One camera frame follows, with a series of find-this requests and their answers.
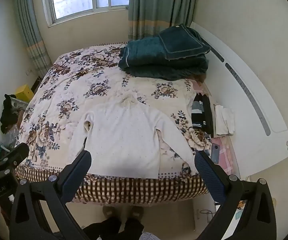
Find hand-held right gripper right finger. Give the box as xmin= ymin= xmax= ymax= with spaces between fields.
xmin=194 ymin=150 xmax=277 ymax=240

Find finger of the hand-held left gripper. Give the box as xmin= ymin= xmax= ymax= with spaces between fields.
xmin=0 ymin=142 xmax=30 ymax=180

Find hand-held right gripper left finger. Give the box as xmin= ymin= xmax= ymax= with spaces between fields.
xmin=9 ymin=149 xmax=92 ymax=240

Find white knit sweater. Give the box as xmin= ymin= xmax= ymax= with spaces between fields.
xmin=69 ymin=96 xmax=199 ymax=179

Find dark striped folded clothes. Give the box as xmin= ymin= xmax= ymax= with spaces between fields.
xmin=191 ymin=92 xmax=214 ymax=138

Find dark smartphone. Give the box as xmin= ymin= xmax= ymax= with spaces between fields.
xmin=210 ymin=144 xmax=221 ymax=165

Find black cloth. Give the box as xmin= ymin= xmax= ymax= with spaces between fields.
xmin=0 ymin=94 xmax=18 ymax=133

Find white plastic basket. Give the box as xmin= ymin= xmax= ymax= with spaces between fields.
xmin=8 ymin=97 xmax=30 ymax=111

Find beige slipper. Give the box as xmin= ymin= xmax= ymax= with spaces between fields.
xmin=130 ymin=206 xmax=144 ymax=221
xmin=103 ymin=205 xmax=121 ymax=222

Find white folded cloth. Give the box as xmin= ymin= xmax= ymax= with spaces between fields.
xmin=214 ymin=104 xmax=235 ymax=136

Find yellow box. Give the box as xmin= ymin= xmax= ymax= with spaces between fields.
xmin=15 ymin=84 xmax=35 ymax=102

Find person's legs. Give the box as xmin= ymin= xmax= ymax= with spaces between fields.
xmin=83 ymin=216 xmax=144 ymax=240

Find floral bedspread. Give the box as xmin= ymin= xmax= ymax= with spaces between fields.
xmin=14 ymin=42 xmax=215 ymax=207

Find white headboard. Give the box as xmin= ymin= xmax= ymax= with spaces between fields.
xmin=190 ymin=21 xmax=288 ymax=178

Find teal folded blanket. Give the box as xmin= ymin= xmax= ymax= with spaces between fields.
xmin=118 ymin=36 xmax=209 ymax=81

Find green striped curtain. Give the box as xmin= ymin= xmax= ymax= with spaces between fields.
xmin=11 ymin=0 xmax=53 ymax=79
xmin=128 ymin=0 xmax=197 ymax=42

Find teal folded pillowcase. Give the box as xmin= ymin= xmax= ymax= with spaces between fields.
xmin=158 ymin=24 xmax=211 ymax=61

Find floor cable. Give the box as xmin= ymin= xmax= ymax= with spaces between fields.
xmin=200 ymin=209 xmax=215 ymax=221

